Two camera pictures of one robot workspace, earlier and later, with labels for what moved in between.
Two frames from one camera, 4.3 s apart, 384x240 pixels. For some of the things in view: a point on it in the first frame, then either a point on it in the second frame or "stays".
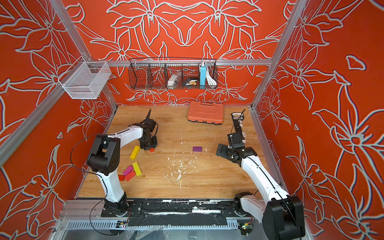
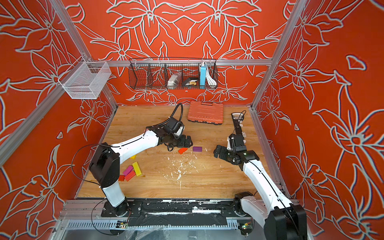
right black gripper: (223, 153) stays
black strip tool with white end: (237, 116) stays
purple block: (197, 149) stays
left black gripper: (153, 146) -> (183, 144)
